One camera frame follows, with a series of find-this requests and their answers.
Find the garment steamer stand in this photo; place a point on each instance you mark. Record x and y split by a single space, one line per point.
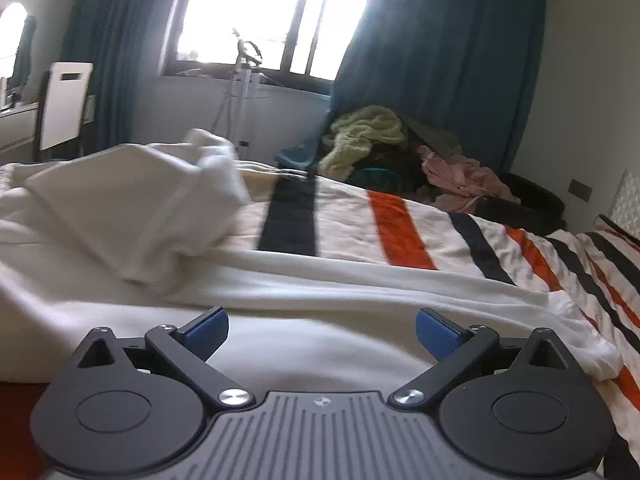
247 80

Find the white knit garment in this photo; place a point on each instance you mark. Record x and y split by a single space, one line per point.
300 300

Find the blue plastic basket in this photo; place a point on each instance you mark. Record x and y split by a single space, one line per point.
295 155

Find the white chair with black frame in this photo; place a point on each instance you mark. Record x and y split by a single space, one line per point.
62 105

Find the dark wall socket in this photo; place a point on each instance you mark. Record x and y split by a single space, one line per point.
580 189

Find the pink garment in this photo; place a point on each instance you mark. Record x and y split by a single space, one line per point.
460 175

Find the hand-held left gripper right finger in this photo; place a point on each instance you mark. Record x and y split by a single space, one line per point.
437 336

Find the arched mirror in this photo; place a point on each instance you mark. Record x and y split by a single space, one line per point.
11 25

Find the grey wall socket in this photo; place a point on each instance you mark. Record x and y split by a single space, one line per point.
89 108

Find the dark clothes pile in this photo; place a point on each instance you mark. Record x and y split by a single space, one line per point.
395 160

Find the white desk with drawers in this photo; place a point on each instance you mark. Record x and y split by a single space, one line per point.
15 125

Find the white quilted headboard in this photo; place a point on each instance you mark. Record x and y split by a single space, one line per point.
627 200

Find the yellow-green fluffy blanket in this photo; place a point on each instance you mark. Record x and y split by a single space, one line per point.
365 130

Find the orange black striped bed sheet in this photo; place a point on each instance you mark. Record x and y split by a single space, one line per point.
400 230

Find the black laundry bin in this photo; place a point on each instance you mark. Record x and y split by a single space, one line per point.
535 205

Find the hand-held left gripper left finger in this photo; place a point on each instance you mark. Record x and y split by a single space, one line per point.
207 336

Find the bright window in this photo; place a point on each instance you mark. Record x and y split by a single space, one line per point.
225 10

